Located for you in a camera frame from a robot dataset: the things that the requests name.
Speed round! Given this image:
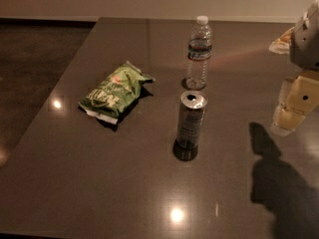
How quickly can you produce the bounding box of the redbull energy drink can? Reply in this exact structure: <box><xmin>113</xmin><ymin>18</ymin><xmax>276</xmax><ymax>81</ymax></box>
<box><xmin>176</xmin><ymin>91</ymin><xmax>208</xmax><ymax>149</ymax></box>

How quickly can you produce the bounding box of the green jalapeno chip bag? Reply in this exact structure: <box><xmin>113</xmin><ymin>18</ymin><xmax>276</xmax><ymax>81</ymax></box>
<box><xmin>79</xmin><ymin>61</ymin><xmax>155</xmax><ymax>124</ymax></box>

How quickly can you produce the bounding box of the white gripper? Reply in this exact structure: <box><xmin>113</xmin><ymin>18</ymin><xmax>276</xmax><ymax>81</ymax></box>
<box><xmin>269</xmin><ymin>0</ymin><xmax>319</xmax><ymax>136</ymax></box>

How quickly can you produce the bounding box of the clear plastic water bottle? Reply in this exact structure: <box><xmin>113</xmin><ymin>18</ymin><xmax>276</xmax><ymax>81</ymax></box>
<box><xmin>185</xmin><ymin>16</ymin><xmax>212</xmax><ymax>90</ymax></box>

